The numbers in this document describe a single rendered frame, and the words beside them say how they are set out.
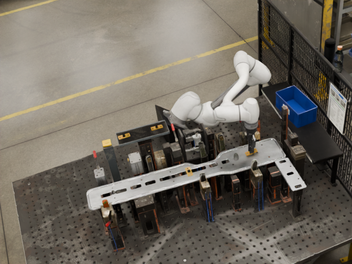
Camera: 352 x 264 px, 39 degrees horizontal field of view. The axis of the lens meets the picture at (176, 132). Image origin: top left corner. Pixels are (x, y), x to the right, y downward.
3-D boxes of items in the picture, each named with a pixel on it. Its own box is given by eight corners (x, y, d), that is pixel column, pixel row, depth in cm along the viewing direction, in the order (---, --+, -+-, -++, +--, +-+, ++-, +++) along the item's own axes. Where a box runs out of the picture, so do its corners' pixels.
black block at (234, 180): (234, 215, 342) (232, 186, 323) (229, 203, 350) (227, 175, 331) (245, 211, 343) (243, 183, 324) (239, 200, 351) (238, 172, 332)
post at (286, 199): (284, 203, 344) (285, 175, 325) (277, 192, 352) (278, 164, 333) (292, 200, 344) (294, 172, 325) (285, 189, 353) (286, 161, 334)
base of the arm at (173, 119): (158, 109, 398) (162, 103, 396) (178, 117, 411) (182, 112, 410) (166, 122, 385) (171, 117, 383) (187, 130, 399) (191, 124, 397)
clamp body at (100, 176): (105, 213, 356) (93, 179, 333) (102, 202, 365) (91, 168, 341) (117, 210, 358) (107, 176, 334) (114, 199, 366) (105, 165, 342)
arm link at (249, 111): (257, 113, 325) (238, 114, 325) (257, 94, 314) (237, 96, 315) (260, 123, 317) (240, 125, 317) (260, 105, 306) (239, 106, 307)
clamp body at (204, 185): (205, 224, 338) (200, 190, 316) (199, 211, 347) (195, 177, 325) (217, 220, 339) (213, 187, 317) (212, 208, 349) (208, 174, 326)
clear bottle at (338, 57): (334, 76, 326) (338, 50, 313) (330, 70, 330) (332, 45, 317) (343, 73, 326) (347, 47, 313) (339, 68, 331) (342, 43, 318)
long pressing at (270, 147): (89, 215, 320) (89, 213, 318) (85, 190, 336) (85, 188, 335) (287, 158, 336) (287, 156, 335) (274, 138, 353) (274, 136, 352)
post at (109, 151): (115, 191, 372) (102, 149, 343) (113, 184, 377) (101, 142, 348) (124, 188, 373) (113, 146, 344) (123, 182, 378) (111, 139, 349)
